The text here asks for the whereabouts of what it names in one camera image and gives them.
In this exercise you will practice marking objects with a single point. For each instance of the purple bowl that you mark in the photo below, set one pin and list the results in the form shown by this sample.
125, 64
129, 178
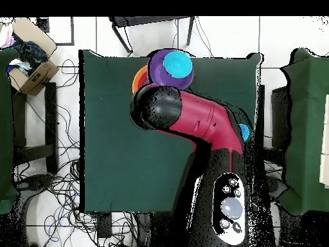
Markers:
156, 69

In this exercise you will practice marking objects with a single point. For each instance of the small light blue bowl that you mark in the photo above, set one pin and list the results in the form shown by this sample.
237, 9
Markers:
178, 63

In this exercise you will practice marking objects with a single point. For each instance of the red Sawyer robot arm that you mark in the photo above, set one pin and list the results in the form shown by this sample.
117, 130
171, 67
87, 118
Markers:
205, 123

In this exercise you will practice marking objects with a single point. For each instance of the dark green tablecloth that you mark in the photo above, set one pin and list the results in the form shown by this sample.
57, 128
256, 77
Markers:
113, 170

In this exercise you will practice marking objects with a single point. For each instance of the large orange bowl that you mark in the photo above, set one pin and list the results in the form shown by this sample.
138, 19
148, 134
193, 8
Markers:
138, 80

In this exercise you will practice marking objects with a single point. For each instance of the blue cup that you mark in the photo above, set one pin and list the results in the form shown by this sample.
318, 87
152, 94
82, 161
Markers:
244, 133

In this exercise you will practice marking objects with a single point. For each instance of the black bench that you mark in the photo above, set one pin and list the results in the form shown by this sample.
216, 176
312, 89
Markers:
50, 128

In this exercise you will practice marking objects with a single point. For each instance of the black metal stand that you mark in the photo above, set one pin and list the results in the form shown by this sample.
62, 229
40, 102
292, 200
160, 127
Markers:
149, 20

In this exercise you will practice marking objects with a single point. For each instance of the cardboard box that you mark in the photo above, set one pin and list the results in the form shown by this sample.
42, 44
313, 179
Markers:
38, 77

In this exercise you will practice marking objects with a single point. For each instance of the green cloth covered table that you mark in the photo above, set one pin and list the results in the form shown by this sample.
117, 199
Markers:
308, 128
5, 154

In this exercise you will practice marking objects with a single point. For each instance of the beige board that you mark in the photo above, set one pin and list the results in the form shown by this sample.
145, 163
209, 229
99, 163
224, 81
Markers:
325, 154

